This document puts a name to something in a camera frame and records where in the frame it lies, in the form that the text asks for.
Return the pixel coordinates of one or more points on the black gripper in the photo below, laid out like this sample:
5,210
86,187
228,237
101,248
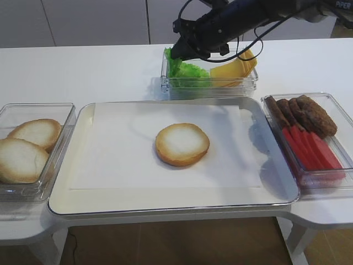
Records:
199,39

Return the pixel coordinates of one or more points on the toasted bun half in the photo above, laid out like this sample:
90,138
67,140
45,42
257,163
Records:
42,132
181,144
21,161

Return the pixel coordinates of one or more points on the green lettuce leaf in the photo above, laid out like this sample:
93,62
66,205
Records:
169,59

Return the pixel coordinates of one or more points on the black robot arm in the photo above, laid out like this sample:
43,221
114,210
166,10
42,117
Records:
229,20

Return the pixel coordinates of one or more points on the green lettuce leaves in container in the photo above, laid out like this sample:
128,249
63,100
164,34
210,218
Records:
188,76

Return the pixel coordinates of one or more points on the clear lettuce and cheese container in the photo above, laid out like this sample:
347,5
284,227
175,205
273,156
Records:
245,89

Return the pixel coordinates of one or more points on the yellow cheese slices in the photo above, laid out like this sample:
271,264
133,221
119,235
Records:
232,73

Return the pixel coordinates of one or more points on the brown meat patty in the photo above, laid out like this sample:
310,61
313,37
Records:
300,115
323,125
288,118
276,112

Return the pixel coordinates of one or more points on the brown meat patty rear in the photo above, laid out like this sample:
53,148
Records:
276,112

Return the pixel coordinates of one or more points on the cream serving tray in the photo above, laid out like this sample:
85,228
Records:
278,186

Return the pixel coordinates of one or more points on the white paper sheet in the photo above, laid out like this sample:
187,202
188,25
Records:
119,150

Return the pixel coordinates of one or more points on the brown meat patty front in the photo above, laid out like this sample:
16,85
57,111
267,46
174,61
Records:
323,125

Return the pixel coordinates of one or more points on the clear meat and tomato container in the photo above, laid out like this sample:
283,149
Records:
342,140

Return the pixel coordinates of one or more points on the red tomato slices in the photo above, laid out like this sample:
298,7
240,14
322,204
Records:
316,161

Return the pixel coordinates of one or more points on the clear plastic bun container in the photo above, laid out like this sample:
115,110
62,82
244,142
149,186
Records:
13,115

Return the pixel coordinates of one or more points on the right white table leg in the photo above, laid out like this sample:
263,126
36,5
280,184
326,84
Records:
297,238

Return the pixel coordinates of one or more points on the white table leg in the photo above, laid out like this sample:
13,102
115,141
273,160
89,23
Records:
297,238
59,238

